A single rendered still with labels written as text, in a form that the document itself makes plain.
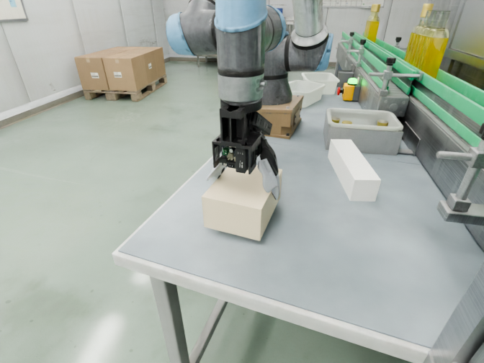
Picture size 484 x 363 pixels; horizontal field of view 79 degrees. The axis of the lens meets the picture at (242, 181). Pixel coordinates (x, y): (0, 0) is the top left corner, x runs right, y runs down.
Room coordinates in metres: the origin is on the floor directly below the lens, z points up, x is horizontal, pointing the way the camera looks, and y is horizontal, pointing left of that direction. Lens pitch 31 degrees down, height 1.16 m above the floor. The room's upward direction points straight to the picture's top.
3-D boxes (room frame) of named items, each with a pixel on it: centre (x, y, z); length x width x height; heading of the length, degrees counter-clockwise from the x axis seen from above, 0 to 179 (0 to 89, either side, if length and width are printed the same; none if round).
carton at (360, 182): (0.70, -0.30, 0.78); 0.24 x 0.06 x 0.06; 179
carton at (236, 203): (0.52, -0.01, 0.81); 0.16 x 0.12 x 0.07; 160
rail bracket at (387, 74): (1.03, -0.52, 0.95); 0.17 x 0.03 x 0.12; 79
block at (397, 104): (1.03, -0.54, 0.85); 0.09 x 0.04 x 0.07; 79
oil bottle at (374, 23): (2.20, -0.88, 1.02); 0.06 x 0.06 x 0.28; 79
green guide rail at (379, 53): (1.91, -0.76, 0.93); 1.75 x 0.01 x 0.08; 169
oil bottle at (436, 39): (1.10, -0.66, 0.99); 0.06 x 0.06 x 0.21; 79
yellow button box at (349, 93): (1.47, -0.54, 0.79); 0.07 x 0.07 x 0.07; 79
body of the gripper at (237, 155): (0.49, 0.00, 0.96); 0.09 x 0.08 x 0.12; 160
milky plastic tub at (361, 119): (0.94, -0.40, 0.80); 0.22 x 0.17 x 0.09; 79
